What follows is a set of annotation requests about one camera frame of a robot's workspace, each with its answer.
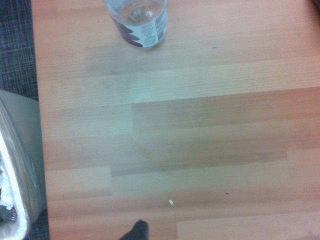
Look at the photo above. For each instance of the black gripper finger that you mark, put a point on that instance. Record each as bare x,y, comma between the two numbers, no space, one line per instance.
137,231

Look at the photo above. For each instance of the clear plastic water bottle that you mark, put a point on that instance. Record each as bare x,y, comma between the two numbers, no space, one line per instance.
140,22

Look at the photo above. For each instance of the beige plastic trash bin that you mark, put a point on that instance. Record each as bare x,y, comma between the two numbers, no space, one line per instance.
30,130

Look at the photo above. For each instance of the small white paper crumb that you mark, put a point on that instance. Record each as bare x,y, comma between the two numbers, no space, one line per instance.
171,202

